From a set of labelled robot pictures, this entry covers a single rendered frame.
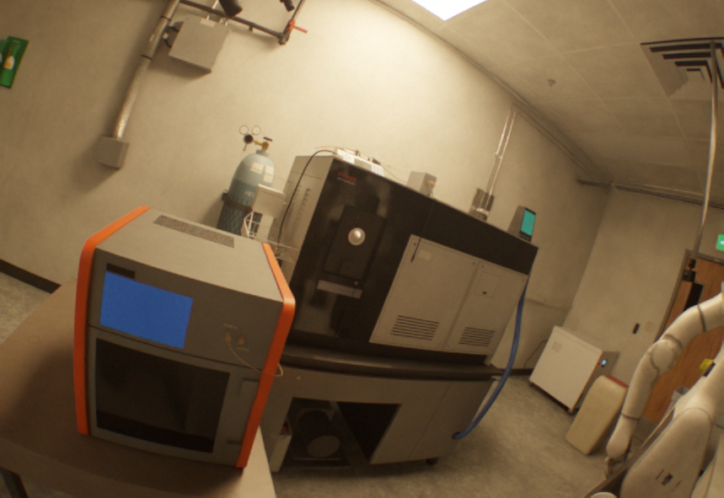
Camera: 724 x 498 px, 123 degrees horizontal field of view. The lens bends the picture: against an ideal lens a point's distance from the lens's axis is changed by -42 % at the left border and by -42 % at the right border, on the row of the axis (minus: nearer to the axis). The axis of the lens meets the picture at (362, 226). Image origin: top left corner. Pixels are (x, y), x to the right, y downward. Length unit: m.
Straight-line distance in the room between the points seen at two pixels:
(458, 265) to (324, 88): 1.49
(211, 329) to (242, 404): 0.17
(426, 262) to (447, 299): 0.22
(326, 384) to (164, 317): 0.90
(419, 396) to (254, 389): 1.10
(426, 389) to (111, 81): 2.54
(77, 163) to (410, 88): 2.42
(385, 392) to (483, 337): 0.59
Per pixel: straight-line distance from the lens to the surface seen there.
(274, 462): 1.72
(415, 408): 1.67
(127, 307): 0.58
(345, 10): 2.59
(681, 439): 0.73
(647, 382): 1.01
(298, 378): 1.31
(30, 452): 0.80
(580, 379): 3.98
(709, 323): 1.01
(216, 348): 0.59
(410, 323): 1.45
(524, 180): 3.43
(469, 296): 1.59
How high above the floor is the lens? 1.32
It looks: 4 degrees down
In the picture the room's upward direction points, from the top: 20 degrees clockwise
